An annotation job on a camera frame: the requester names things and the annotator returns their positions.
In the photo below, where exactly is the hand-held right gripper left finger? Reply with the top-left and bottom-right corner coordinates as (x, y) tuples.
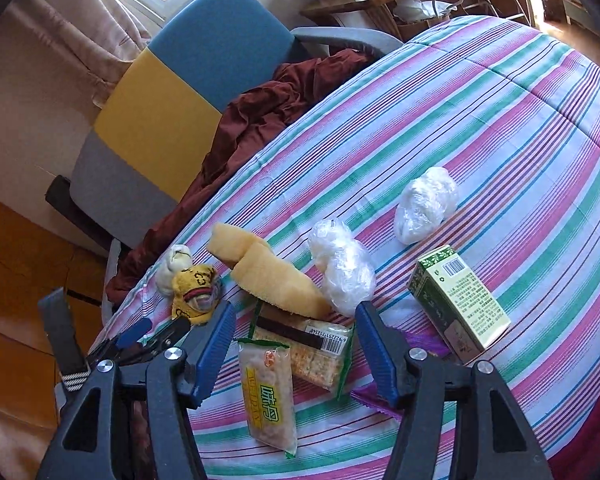
(35, 300), (238, 480)

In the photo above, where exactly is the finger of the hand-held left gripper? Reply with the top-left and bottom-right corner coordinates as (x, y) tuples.
(86, 317), (154, 362)
(120, 316), (192, 367)

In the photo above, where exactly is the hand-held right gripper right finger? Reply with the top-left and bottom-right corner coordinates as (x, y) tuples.
(354, 301), (556, 480)

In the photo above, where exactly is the purple snack packet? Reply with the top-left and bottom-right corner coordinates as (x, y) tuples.
(352, 332), (456, 423)

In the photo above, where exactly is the yellow plush toy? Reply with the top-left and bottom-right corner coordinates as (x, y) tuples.
(171, 263), (223, 326)

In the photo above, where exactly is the yellow label cracker packet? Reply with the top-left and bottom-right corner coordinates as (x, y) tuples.
(237, 338), (299, 459)

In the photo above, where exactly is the dark stripe cracker packet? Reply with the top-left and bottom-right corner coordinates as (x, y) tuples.
(249, 302), (356, 401)

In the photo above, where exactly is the green carton box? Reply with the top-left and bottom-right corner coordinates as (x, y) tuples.
(407, 245), (512, 366)

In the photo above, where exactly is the white tape roll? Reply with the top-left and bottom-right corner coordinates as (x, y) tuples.
(155, 244), (195, 297)

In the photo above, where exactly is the clear plastic wrapped bundle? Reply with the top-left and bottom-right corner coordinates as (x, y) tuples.
(393, 166), (459, 246)
(307, 218), (377, 317)

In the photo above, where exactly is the striped bed sheet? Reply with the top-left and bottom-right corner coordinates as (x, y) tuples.
(87, 14), (600, 480)

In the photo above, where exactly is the maroon cloth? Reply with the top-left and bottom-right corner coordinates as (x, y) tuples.
(105, 49), (376, 303)

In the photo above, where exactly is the grey yellow blue chair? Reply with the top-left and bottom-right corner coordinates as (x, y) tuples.
(67, 0), (406, 261)

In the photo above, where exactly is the pink curtain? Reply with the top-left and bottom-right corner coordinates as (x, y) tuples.
(10, 0), (153, 111)

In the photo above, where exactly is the white plastic bag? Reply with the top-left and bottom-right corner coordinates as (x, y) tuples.
(392, 0), (453, 26)

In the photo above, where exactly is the wooden side table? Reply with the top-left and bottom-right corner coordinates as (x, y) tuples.
(300, 0), (461, 43)

